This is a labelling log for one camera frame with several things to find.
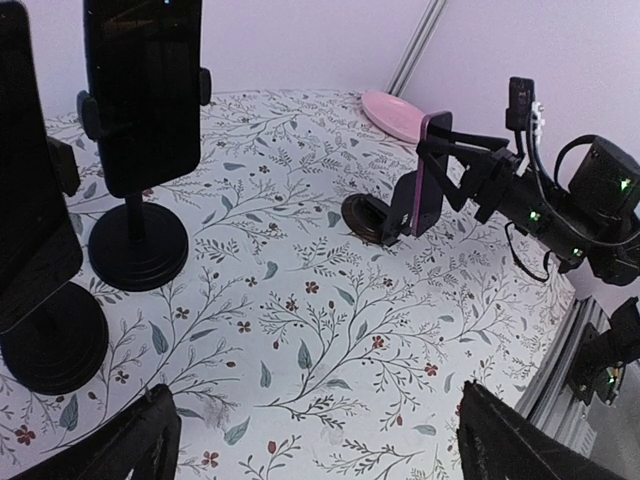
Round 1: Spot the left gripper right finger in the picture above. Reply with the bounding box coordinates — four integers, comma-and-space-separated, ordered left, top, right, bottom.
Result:
457, 381, 619, 480

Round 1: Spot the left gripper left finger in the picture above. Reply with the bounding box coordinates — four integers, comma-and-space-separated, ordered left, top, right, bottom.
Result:
19, 384, 181, 479

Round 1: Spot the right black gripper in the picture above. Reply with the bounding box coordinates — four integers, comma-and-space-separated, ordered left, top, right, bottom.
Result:
417, 124, 522, 224

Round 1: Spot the black phone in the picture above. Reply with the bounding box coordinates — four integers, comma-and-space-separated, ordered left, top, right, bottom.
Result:
81, 1, 202, 198
411, 111, 453, 238
1, 1, 83, 332

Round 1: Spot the black phone stand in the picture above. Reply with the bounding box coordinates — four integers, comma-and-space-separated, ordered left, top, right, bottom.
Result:
1, 137, 108, 395
78, 67, 212, 292

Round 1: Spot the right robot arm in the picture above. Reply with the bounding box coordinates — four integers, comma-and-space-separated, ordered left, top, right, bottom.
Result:
417, 128, 639, 286

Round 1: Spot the small black charging stand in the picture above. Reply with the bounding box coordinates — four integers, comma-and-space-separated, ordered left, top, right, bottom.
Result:
341, 172, 416, 247

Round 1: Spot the pink plate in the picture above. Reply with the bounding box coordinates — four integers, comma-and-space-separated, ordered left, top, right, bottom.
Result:
361, 91, 425, 144

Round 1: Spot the floral table mat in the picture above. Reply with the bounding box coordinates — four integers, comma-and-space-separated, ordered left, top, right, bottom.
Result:
1, 90, 574, 479

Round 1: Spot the front aluminium rail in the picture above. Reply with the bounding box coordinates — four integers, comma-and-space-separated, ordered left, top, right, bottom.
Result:
516, 298, 639, 464

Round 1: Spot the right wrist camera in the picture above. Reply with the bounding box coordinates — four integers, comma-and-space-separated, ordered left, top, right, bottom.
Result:
505, 76, 545, 137

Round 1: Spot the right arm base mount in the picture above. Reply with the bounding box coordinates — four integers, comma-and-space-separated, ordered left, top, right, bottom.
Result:
567, 297, 639, 406

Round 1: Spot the right aluminium frame post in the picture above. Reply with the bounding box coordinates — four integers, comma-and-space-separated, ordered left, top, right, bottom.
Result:
386, 0, 449, 97

